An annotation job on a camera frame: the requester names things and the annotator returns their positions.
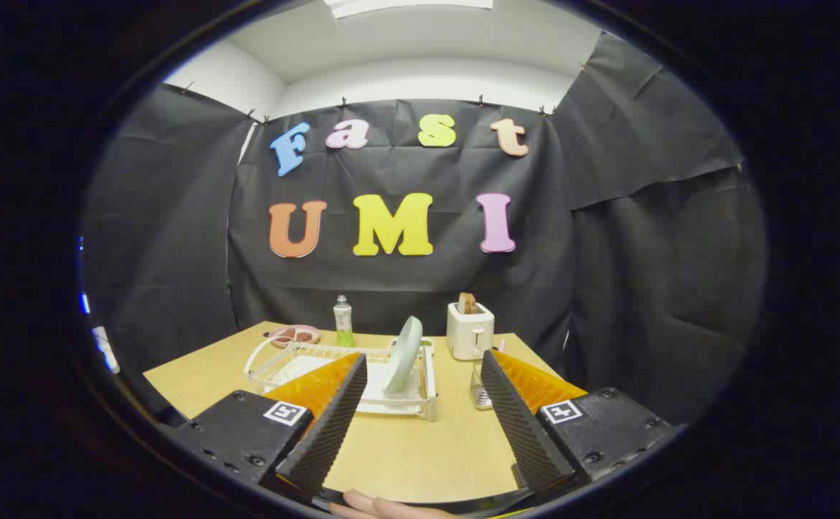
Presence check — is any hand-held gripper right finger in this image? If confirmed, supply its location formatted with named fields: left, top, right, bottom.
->
left=480, top=350, right=678, bottom=498

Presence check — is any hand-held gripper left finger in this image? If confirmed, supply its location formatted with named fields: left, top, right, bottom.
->
left=164, top=352, right=368, bottom=505

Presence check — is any metal wire basket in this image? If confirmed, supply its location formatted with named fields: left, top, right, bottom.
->
left=470, top=360, right=497, bottom=410

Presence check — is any light green plate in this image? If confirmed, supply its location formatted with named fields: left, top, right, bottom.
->
left=384, top=316, right=424, bottom=396

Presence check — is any white wire dish rack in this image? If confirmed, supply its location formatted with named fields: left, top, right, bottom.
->
left=244, top=335, right=438, bottom=422

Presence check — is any pink plate with food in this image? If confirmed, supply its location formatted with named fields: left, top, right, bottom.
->
left=268, top=324, right=322, bottom=348

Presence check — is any white toaster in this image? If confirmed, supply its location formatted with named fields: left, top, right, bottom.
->
left=446, top=301, right=495, bottom=361

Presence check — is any green drink bottle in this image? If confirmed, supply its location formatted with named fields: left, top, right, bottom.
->
left=333, top=294, right=355, bottom=348

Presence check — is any ceiling light panel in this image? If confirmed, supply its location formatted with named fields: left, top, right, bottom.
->
left=324, top=0, right=494, bottom=19

